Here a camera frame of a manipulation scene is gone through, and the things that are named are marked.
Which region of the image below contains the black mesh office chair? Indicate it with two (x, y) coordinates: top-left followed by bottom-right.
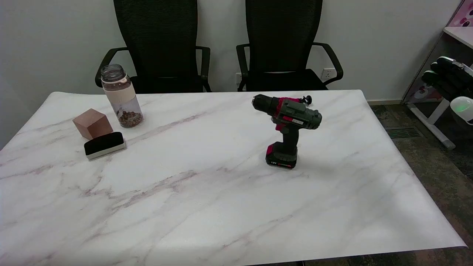
(95, 0), (212, 94)
(236, 0), (344, 92)

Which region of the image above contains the black white board eraser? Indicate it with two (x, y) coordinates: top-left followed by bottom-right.
(84, 132), (126, 160)

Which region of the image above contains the dark floor vent grille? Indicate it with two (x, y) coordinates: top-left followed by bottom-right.
(384, 127), (422, 139)

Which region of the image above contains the green red power screwdriver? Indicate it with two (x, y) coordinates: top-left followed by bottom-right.
(252, 94), (323, 170)

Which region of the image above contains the cartoon printed partition panel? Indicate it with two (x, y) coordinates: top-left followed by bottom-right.
(402, 0), (473, 105)

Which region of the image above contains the white desk with leg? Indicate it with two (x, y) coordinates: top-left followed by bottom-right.
(406, 26), (473, 150)

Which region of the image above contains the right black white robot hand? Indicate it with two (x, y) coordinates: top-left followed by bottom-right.
(422, 56), (473, 101)

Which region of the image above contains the clear bottle with nuts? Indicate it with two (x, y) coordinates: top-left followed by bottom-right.
(101, 64), (144, 129)

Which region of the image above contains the brown wooden cube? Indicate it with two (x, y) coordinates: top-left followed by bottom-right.
(72, 108), (114, 140)

